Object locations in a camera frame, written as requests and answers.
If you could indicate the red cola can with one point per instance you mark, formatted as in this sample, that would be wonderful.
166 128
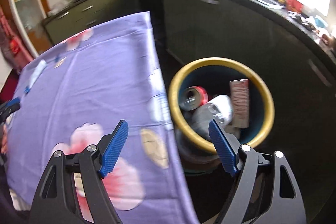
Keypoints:
192 98

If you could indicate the blue white snack wrapper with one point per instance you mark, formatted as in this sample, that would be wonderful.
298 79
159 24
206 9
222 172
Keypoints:
35 75

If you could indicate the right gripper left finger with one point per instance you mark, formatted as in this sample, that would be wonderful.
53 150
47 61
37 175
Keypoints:
110 147

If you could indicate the glass sliding door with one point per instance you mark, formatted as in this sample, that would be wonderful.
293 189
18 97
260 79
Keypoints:
28 16

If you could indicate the black bin with yellow rim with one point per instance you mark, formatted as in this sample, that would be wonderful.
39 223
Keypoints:
221 89

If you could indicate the red cup on counter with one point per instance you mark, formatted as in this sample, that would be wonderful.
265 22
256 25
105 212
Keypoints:
294 5

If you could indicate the purple floral tablecloth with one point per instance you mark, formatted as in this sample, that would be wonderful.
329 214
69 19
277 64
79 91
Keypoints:
111 74

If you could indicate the red chair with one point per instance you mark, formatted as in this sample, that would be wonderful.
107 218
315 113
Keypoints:
8 90

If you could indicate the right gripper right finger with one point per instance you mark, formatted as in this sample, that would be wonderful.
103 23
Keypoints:
241 162

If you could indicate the green lower cabinets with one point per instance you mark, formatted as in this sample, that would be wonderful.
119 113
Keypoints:
84 14

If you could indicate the red white milk carton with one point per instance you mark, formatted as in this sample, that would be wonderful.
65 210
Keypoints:
240 101

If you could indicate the dark cabinet run under counter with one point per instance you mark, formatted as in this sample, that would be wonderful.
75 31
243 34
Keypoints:
298 72

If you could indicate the white supplement bottle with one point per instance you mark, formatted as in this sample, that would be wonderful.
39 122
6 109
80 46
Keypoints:
219 108

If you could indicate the person's left hand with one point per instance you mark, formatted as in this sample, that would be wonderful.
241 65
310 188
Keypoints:
4 146

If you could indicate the red checkered apron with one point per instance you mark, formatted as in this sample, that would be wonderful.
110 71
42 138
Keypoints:
12 48

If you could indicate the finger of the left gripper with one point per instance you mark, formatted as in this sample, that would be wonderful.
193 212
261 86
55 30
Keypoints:
14 103
7 109

